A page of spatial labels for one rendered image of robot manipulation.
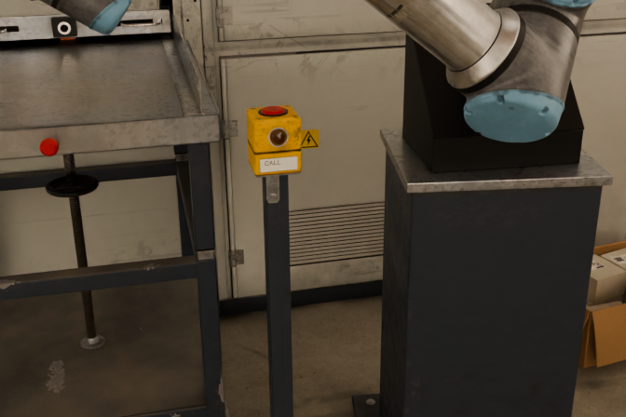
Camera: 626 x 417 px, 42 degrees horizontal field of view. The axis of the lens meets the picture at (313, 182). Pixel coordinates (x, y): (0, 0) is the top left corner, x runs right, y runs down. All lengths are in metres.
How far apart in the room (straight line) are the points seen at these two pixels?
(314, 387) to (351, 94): 0.81
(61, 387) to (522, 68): 1.26
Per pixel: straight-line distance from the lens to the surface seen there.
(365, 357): 2.30
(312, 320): 2.47
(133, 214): 2.34
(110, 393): 1.94
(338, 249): 2.47
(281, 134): 1.31
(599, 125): 2.66
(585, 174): 1.56
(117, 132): 1.54
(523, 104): 1.27
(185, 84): 1.75
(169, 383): 1.94
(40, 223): 2.35
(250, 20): 2.19
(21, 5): 2.23
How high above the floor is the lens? 1.29
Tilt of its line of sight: 22 degrees down
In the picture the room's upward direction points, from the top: 1 degrees counter-clockwise
